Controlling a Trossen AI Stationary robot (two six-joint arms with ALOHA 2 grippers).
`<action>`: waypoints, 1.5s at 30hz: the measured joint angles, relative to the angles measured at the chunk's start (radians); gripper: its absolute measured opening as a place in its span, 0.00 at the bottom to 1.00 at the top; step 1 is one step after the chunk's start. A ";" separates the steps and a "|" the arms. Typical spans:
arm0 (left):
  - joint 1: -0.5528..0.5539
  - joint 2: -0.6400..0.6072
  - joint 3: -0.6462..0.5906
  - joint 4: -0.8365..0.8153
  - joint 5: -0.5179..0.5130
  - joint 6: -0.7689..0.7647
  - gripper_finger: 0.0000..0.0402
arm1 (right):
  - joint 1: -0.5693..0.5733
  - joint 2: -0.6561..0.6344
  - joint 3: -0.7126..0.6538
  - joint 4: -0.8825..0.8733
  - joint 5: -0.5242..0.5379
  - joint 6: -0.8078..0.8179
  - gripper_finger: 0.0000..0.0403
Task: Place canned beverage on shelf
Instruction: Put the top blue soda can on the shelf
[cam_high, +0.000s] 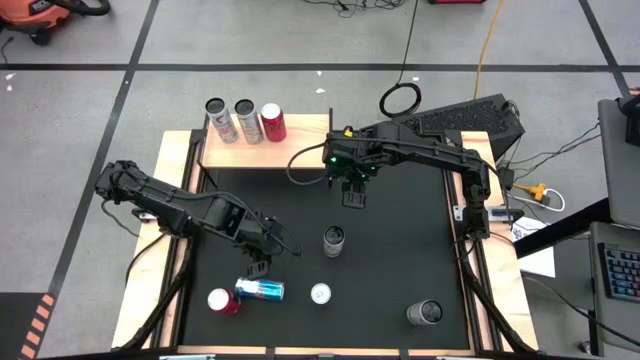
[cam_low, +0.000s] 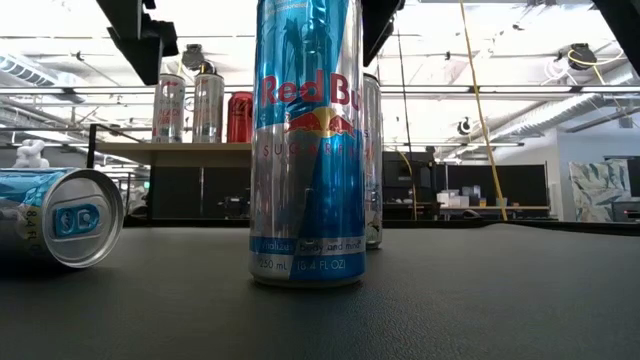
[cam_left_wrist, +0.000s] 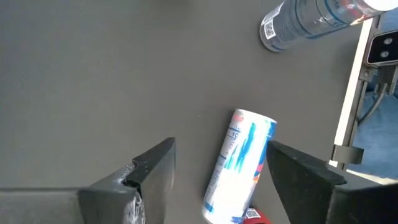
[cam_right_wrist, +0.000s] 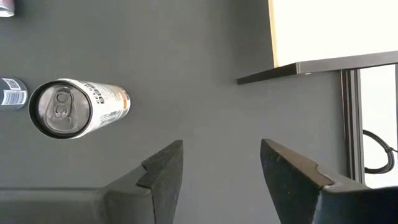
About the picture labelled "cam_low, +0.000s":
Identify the silver ceiling air duct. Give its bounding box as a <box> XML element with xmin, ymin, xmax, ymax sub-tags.
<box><xmin>492</xmin><ymin>92</ymin><xmax>604</xmax><ymax>145</ymax></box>
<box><xmin>0</xmin><ymin>52</ymin><xmax>89</xmax><ymax>105</ymax></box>

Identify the silver can with red print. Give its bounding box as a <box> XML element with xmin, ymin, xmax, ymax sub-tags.
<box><xmin>151</xmin><ymin>73</ymin><xmax>187</xmax><ymax>145</ymax></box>

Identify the black aluminium table frame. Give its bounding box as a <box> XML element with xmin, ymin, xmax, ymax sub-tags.
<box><xmin>119</xmin><ymin>215</ymin><xmax>640</xmax><ymax>237</ymax></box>

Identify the black table mat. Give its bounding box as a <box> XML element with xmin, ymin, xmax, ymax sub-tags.
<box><xmin>0</xmin><ymin>223</ymin><xmax>640</xmax><ymax>360</ymax></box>

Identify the white box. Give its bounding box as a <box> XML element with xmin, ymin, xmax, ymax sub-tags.
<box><xmin>436</xmin><ymin>188</ymin><xmax>464</xmax><ymax>209</ymax></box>

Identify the dark blue can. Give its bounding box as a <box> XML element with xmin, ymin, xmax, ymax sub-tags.
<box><xmin>0</xmin><ymin>166</ymin><xmax>125</xmax><ymax>270</ymax></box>

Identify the leaf pattern panel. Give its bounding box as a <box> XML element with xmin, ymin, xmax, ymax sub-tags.
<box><xmin>568</xmin><ymin>158</ymin><xmax>632</xmax><ymax>224</ymax></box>

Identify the ceiling reel yellow cable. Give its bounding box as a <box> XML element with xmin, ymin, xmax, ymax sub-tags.
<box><xmin>566</xmin><ymin>42</ymin><xmax>600</xmax><ymax>72</ymax></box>

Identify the red beverage can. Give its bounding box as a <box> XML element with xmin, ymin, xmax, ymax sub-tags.
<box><xmin>226</xmin><ymin>90</ymin><xmax>254</xmax><ymax>145</ymax></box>

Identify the black ceiling cable reel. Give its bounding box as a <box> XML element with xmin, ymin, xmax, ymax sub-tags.
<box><xmin>180</xmin><ymin>43</ymin><xmax>207</xmax><ymax>72</ymax></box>

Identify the Red Bull sugarfree can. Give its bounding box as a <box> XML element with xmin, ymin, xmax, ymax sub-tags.
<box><xmin>248</xmin><ymin>0</ymin><xmax>368</xmax><ymax>290</ymax></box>

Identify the wooden background desk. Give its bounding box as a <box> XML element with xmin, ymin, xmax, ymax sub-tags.
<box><xmin>383</xmin><ymin>201</ymin><xmax>551</xmax><ymax>212</ymax></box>

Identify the white robot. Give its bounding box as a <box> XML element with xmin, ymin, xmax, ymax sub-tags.
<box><xmin>12</xmin><ymin>138</ymin><xmax>51</xmax><ymax>170</ymax></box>

